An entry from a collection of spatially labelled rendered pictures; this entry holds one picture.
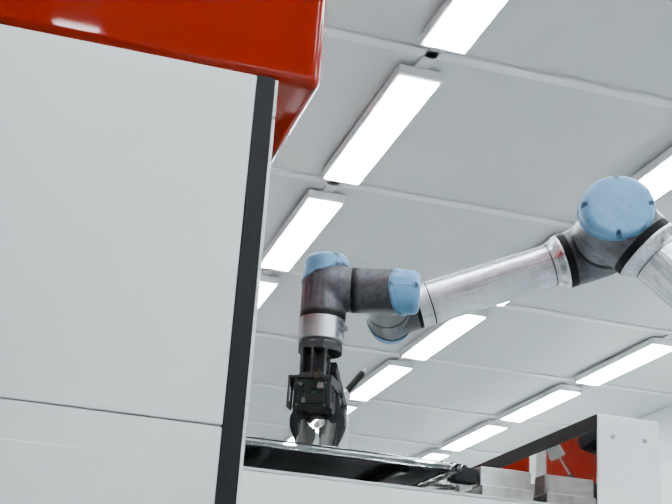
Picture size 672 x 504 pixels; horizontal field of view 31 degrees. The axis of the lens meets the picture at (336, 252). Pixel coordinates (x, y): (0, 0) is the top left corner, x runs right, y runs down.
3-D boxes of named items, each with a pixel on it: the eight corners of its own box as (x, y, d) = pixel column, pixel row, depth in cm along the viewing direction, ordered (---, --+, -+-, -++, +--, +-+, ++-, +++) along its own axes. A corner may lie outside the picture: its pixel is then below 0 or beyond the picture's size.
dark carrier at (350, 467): (213, 439, 167) (213, 435, 167) (171, 479, 198) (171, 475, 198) (450, 469, 175) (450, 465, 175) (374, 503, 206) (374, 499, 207)
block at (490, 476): (480, 485, 177) (480, 464, 178) (471, 488, 180) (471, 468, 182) (531, 491, 179) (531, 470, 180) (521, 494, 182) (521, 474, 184)
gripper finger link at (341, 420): (313, 447, 194) (317, 394, 197) (316, 450, 195) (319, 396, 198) (342, 448, 193) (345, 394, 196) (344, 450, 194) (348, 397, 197)
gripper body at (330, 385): (283, 411, 191) (289, 336, 195) (297, 424, 199) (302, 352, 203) (331, 411, 189) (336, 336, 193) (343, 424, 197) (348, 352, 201)
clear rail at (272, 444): (207, 440, 165) (208, 430, 165) (205, 442, 166) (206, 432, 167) (464, 472, 174) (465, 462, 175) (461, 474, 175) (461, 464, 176)
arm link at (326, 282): (352, 249, 200) (300, 247, 201) (348, 313, 196) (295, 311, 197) (356, 266, 207) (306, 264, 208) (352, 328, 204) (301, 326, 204)
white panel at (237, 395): (222, 425, 124) (257, 74, 138) (119, 525, 197) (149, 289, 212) (252, 429, 125) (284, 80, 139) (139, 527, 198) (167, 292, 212)
